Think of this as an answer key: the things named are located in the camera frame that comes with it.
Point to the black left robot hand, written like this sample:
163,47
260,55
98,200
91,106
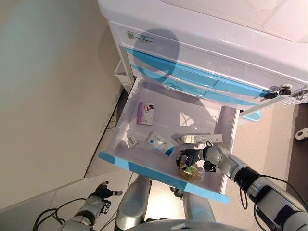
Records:
103,192

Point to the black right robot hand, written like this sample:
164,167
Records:
191,156

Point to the clear packet with green strip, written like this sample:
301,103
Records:
197,139

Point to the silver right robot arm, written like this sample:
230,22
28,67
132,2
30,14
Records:
240,168

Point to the blue white medicine box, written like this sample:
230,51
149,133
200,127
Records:
158,143

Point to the pink white medicine box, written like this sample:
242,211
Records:
145,114

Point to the tall blue white cart drawer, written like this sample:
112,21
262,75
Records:
192,74

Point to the crumpled clear plastic wrap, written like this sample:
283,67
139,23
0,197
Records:
122,139

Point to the small white barcode box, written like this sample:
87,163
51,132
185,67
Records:
132,140

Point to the grey robot torso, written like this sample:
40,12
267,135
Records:
187,227

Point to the white bin with blue lid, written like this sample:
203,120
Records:
251,116

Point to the black cart keys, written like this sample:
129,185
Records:
279,92

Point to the white perforated side basket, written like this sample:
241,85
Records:
294,99

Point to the white medical cart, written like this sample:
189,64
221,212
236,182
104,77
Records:
216,36

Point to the silver cart latch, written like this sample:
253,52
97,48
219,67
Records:
300,95

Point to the cart label sticker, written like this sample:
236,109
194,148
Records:
140,36

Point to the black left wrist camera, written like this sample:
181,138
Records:
106,207

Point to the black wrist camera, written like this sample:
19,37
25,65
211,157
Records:
106,207
209,166

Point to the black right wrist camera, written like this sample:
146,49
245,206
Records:
209,166

